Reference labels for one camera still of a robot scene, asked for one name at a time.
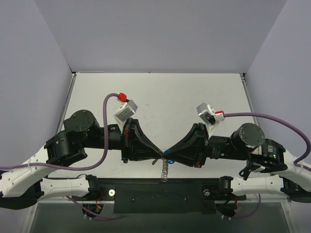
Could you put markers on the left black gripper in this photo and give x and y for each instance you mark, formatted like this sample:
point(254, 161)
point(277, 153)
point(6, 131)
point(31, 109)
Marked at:
point(126, 141)

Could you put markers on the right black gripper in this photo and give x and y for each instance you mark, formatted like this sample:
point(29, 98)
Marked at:
point(202, 144)

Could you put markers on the silver bottle opener keychain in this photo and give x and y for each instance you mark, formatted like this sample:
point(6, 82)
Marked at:
point(165, 169)

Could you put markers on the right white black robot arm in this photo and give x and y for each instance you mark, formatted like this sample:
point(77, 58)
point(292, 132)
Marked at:
point(270, 169)

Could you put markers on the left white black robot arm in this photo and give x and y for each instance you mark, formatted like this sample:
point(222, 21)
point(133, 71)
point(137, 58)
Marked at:
point(24, 185)

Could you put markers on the blue plastic key tag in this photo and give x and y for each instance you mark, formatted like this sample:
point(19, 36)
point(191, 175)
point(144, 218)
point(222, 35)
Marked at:
point(169, 161)

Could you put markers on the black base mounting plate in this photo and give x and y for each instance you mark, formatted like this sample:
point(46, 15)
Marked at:
point(134, 208)

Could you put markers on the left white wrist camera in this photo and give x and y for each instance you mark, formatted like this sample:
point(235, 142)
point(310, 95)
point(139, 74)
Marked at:
point(126, 111)

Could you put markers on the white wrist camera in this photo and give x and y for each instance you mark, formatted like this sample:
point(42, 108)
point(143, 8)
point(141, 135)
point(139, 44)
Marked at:
point(126, 111)
point(211, 117)

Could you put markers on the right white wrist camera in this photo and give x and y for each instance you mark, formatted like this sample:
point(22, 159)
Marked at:
point(211, 117)

